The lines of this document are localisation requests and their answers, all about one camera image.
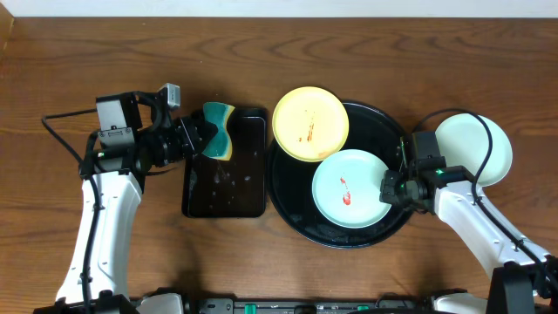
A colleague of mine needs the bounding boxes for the light blue plate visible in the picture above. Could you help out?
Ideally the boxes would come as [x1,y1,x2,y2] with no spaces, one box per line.
[435,113,513,187]
[312,149,391,229]

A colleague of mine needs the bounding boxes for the green yellow sponge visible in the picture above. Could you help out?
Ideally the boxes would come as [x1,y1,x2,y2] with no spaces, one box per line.
[202,102,235,161]

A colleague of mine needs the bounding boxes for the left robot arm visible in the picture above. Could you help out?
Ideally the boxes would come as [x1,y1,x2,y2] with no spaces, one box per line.
[41,84,217,313]

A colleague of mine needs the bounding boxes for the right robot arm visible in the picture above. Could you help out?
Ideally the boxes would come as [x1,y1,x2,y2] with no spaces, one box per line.
[379,132,557,313]

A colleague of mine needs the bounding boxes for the black rectangular water tray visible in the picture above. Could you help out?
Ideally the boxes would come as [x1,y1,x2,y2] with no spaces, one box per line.
[181,107,268,218]

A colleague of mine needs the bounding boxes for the black round tray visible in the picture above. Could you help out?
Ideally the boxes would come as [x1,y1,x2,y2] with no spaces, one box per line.
[265,101,412,249]

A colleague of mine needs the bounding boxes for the yellow plate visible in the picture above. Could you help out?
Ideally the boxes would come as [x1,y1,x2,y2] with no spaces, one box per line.
[272,86,350,162]

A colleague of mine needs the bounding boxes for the left black cable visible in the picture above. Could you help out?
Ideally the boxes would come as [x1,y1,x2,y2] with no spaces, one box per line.
[41,107,104,314]

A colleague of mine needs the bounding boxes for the black cable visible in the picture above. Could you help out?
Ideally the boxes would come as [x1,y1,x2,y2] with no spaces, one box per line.
[41,107,104,314]
[409,107,558,297]

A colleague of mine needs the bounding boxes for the right black cable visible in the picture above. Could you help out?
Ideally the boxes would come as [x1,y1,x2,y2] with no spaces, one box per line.
[409,107,558,297]

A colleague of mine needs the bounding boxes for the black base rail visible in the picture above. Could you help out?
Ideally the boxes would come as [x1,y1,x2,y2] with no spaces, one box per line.
[133,289,487,314]

